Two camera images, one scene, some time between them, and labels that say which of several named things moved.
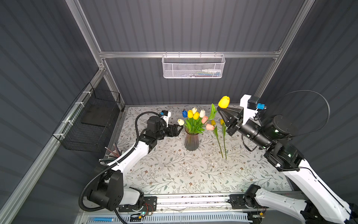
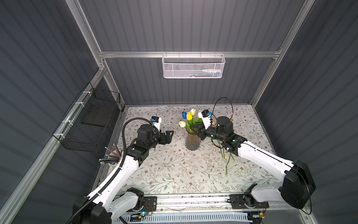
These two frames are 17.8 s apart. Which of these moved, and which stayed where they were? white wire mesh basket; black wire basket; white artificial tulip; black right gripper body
Moved: black right gripper body
Stayed: white wire mesh basket; white artificial tulip; black wire basket
